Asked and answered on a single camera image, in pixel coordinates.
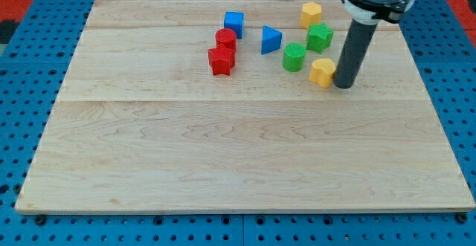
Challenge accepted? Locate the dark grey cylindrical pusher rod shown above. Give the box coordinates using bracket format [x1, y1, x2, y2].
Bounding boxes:
[333, 19, 376, 89]

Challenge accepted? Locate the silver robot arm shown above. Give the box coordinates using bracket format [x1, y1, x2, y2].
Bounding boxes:
[333, 0, 415, 89]

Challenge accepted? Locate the green star block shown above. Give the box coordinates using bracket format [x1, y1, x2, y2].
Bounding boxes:
[306, 23, 334, 54]

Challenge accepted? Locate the red star block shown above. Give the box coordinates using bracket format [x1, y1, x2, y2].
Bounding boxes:
[208, 47, 235, 76]

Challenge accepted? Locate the yellow heart block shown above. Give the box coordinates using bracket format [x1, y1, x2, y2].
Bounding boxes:
[308, 58, 336, 88]

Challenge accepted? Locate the yellow hexagon block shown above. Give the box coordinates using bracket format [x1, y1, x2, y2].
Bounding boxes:
[300, 2, 322, 29]

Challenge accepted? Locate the green cylinder block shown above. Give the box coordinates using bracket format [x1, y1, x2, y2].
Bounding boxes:
[282, 42, 306, 72]

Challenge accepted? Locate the blue triangle block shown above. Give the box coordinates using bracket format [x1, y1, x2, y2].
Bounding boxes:
[261, 25, 283, 54]

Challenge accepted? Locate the blue cube block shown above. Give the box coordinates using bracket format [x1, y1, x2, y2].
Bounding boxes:
[224, 11, 245, 39]

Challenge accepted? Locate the red cylinder block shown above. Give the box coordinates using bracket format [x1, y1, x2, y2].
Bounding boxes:
[215, 28, 237, 51]

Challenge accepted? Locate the light wooden board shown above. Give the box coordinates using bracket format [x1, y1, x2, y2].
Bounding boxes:
[16, 0, 475, 215]

